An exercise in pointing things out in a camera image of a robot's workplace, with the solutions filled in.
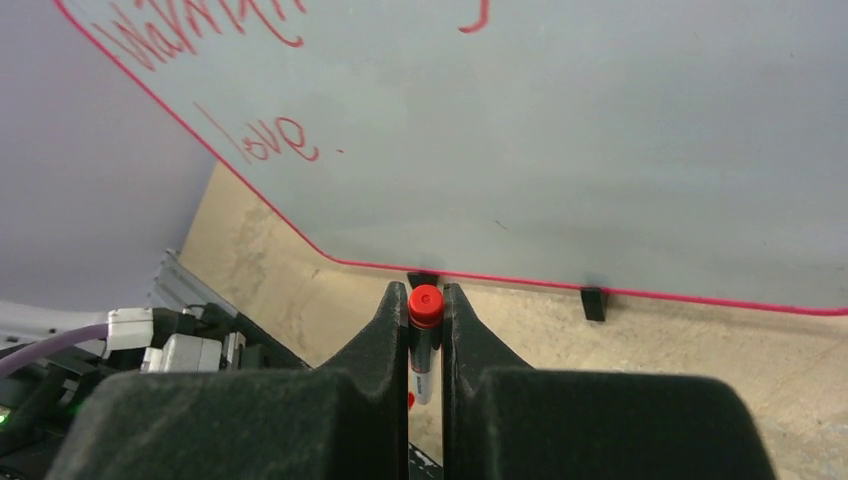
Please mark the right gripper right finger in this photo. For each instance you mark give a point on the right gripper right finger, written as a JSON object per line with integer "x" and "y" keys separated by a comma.
{"x": 504, "y": 419}

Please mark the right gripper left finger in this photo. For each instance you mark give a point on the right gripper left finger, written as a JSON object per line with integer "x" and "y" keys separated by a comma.
{"x": 345, "y": 419}

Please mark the white red marker pen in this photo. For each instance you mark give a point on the white red marker pen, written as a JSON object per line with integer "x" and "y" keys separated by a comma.
{"x": 426, "y": 314}

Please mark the pink framed whiteboard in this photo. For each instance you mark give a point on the pink framed whiteboard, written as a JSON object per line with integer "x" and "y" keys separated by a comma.
{"x": 685, "y": 150}

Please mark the black whiteboard foot clip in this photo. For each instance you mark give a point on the black whiteboard foot clip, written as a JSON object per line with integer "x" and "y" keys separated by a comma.
{"x": 421, "y": 278}
{"x": 594, "y": 302}

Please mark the aluminium frame rail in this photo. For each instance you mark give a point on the aluminium frame rail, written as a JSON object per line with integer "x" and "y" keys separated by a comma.
{"x": 174, "y": 286}

